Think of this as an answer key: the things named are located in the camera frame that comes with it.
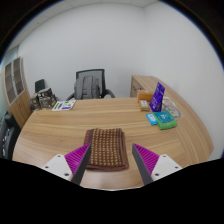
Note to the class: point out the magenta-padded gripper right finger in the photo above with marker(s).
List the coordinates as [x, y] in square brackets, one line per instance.
[147, 160]

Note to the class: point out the orange box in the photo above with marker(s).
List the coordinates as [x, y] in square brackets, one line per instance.
[145, 96]

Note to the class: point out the low wooden sideboard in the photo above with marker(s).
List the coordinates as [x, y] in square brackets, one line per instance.
[138, 85]

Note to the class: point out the green folded cloth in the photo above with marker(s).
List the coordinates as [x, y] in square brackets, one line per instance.
[168, 125]

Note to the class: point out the purple standing card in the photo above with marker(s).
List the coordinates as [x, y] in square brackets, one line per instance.
[157, 96]

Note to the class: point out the black leather armchair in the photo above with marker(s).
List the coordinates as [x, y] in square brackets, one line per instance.
[8, 136]

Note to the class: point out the grey backpack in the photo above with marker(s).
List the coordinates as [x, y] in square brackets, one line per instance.
[87, 87]

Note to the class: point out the small black chair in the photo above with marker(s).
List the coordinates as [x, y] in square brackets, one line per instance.
[40, 85]

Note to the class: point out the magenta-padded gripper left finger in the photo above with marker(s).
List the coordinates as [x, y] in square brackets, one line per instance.
[77, 159]

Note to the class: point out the brown patterned towel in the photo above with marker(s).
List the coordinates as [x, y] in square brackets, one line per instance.
[106, 146]

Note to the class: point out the tall wooden glass-door cabinet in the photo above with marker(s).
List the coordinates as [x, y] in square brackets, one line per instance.
[20, 106]

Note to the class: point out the small yellow box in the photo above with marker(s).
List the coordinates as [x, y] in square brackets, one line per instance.
[144, 105]

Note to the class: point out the small dark cardboard box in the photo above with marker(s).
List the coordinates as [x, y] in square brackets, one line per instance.
[34, 102]

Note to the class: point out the dark printed cardboard box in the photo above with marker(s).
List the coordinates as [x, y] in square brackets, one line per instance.
[46, 99]

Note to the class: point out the small blue box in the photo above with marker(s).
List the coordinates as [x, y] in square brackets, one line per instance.
[151, 119]

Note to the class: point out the white green leaflet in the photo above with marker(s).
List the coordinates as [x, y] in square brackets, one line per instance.
[64, 105]

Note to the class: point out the black mesh office chair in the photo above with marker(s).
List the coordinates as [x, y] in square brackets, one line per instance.
[102, 75]

